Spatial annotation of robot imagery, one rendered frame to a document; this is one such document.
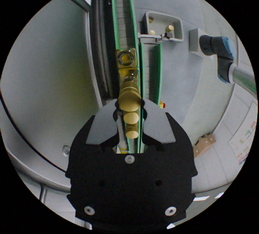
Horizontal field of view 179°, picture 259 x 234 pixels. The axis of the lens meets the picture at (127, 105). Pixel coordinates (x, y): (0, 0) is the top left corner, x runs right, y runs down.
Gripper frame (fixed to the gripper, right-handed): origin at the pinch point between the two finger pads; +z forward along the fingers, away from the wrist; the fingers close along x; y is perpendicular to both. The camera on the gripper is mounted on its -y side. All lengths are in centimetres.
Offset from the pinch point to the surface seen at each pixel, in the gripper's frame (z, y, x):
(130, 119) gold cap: 2.3, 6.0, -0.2
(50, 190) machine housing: -15.6, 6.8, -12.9
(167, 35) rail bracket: 17.6, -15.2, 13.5
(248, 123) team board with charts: -5, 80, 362
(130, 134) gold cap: 2.3, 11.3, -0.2
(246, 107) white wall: 34, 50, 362
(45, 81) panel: -2.4, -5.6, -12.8
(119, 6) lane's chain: 30.4, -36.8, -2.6
